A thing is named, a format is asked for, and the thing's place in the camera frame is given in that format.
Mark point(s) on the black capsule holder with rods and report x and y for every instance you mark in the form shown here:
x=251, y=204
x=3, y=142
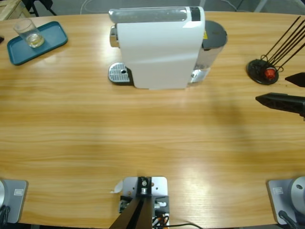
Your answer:
x=256, y=70

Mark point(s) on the grey metal frame leg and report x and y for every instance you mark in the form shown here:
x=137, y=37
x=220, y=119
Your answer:
x=261, y=6

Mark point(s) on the clear glass cup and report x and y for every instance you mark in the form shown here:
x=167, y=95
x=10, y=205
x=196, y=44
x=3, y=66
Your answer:
x=29, y=34

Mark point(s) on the black chair legs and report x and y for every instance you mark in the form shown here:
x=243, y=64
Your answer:
x=34, y=9

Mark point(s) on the wooden crate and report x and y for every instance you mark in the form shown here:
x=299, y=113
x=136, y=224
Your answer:
x=10, y=8

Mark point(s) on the silver coffee machine lid lever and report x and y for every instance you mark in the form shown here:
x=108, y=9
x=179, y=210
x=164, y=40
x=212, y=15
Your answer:
x=147, y=14

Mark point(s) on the clear water tank dark lid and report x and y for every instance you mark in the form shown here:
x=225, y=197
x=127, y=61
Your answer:
x=214, y=33

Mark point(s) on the red coffee capsule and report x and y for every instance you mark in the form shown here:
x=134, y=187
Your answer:
x=270, y=73

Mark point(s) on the white capsule coffee machine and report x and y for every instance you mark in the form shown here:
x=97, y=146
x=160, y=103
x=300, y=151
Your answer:
x=157, y=55

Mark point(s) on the white mount block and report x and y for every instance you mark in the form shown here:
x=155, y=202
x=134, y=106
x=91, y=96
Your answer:
x=158, y=188

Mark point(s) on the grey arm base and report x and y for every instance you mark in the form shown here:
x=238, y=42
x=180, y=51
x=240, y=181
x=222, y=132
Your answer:
x=14, y=198
x=286, y=195

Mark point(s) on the dark camera post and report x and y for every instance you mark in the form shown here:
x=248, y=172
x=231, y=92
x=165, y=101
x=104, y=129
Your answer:
x=135, y=214

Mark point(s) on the white tape strip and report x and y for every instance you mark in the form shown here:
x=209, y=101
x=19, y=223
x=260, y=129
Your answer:
x=117, y=188

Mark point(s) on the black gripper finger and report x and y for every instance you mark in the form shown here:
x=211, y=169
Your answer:
x=1, y=39
x=283, y=102
x=297, y=80

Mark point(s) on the teal rectangular tray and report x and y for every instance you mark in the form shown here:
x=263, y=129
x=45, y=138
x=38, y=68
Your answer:
x=52, y=38

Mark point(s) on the chrome drip tray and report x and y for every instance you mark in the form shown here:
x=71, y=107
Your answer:
x=118, y=72

